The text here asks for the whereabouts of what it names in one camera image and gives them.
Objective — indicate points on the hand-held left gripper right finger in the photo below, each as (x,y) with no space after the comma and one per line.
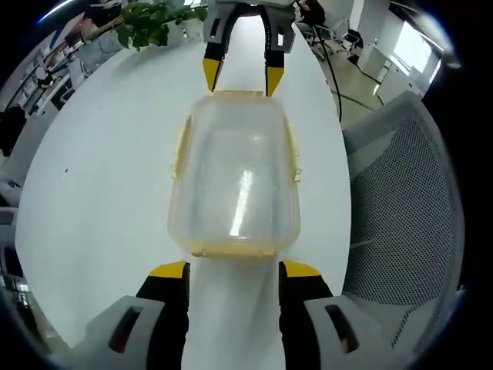
(300,308)

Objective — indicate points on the grey mesh office chair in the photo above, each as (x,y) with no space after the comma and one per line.
(404,212)

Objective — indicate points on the clear plastic buckle container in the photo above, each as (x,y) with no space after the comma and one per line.
(235,173)

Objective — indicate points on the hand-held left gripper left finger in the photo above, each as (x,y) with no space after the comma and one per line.
(165,308)

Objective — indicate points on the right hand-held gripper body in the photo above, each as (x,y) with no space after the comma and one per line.
(269,2)

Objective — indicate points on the green potted plant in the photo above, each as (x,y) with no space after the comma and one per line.
(150,23)

